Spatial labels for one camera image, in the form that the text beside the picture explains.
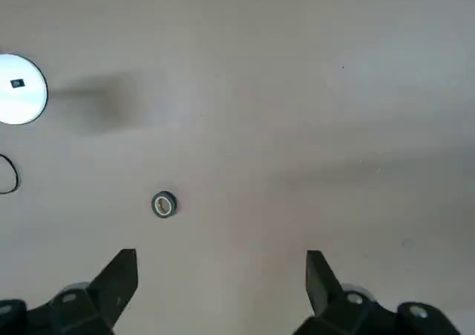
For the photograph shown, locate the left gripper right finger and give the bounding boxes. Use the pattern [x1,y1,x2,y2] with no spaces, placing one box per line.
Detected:
[294,250,462,335]

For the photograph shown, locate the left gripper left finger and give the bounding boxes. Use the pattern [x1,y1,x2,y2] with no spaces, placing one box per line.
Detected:
[0,248,140,335]

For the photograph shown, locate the black tape roll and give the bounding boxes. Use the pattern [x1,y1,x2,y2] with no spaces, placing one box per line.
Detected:
[151,190,179,218]

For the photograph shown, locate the white desk lamp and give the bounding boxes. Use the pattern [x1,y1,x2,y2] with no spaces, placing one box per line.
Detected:
[0,52,50,126]

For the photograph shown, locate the black lamp cable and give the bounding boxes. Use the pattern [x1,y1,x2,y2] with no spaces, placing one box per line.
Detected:
[0,153,22,196]

